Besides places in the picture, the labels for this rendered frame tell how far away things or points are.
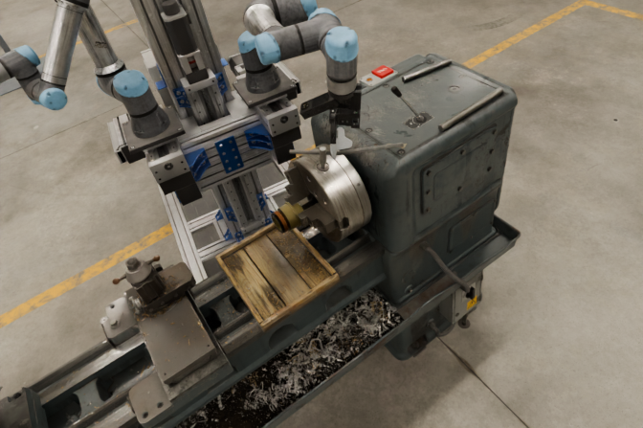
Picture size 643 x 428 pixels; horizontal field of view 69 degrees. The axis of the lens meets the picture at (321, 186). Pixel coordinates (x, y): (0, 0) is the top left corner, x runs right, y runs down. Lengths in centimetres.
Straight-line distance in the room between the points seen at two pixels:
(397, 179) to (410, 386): 122
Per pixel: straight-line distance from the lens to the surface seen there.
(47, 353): 310
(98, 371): 173
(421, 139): 148
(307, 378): 178
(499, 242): 214
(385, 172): 140
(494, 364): 244
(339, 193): 142
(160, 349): 152
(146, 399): 155
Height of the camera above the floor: 218
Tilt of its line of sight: 43 degrees down
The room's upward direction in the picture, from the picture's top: 12 degrees counter-clockwise
